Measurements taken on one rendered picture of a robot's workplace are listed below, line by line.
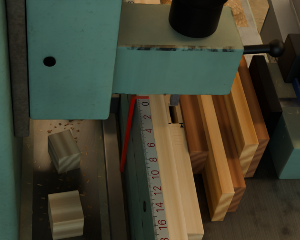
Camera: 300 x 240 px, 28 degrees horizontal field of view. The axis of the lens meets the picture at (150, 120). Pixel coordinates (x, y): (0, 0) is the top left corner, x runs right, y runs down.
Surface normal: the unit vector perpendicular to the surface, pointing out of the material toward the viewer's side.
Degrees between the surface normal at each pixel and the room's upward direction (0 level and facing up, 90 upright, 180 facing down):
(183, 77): 90
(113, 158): 0
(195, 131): 0
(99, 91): 90
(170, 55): 90
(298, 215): 0
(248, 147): 90
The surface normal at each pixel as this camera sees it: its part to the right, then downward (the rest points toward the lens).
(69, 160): 0.43, 0.72
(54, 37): 0.11, 0.76
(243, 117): 0.13, -0.65
